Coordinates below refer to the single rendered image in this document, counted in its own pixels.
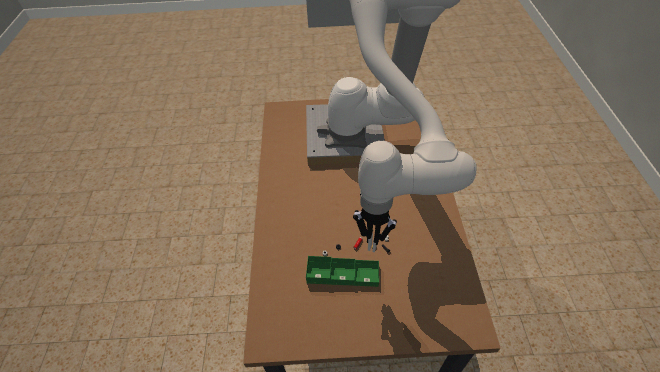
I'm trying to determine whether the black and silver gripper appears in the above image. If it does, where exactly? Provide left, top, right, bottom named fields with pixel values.
left=353, top=208, right=397, bottom=252

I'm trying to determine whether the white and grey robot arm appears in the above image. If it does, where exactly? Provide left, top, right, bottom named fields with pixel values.
left=317, top=0, right=477, bottom=215

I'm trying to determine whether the green three-compartment bin rack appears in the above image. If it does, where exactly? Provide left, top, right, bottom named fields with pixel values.
left=306, top=256, right=379, bottom=287

